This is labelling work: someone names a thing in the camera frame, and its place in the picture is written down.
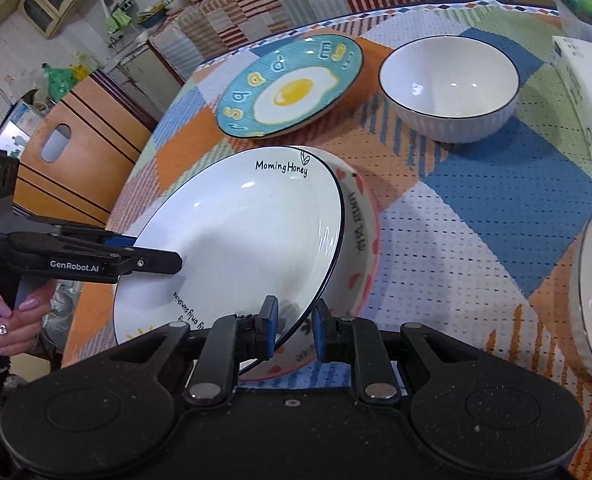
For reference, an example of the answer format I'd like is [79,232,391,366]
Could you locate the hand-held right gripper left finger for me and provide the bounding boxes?
[126,296,280,408]

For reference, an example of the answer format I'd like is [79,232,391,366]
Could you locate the striped patchwork counter cloth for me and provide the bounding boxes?
[148,0,424,86]

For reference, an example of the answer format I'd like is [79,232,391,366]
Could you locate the pink heart bowl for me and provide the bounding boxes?
[236,147,382,381]

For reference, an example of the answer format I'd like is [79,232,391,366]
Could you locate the green cloth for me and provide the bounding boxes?
[105,0,135,34]

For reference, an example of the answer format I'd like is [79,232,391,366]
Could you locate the person's left hand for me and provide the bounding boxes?
[0,278,58,361]

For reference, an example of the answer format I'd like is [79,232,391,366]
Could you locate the blue dish stack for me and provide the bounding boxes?
[136,2,170,29]

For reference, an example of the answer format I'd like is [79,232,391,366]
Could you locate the light blue box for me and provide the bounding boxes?
[0,100,52,161]

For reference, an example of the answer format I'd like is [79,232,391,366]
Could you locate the white tissue pack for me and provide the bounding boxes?
[551,35,592,163]

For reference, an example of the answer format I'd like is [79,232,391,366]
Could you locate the wooden chair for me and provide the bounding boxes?
[13,71,159,228]

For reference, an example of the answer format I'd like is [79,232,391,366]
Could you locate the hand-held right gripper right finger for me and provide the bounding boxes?
[311,304,458,404]

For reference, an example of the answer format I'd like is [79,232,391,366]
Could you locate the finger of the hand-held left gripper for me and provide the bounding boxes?
[121,248,184,277]
[51,224,138,252]

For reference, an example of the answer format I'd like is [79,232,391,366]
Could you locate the blue fried egg plate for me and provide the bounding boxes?
[216,34,365,139]

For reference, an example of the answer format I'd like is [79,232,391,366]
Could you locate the white plate with black lettering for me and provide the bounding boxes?
[112,145,348,376]

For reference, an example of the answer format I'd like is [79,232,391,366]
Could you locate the green plastic bag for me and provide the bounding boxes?
[42,62,98,104]

